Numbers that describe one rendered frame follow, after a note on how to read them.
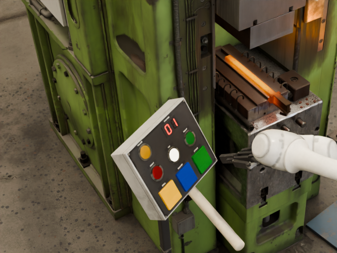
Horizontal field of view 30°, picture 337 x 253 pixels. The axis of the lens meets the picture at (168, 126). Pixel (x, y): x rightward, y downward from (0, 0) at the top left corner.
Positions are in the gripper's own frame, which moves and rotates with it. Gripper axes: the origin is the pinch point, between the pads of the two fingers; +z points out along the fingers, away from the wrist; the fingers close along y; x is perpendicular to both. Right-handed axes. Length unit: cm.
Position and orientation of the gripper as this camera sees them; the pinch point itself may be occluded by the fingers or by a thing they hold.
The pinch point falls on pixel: (229, 158)
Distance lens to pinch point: 217.4
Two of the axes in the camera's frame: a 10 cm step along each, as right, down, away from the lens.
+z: -6.8, 0.8, 7.3
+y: 5.7, -5.6, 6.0
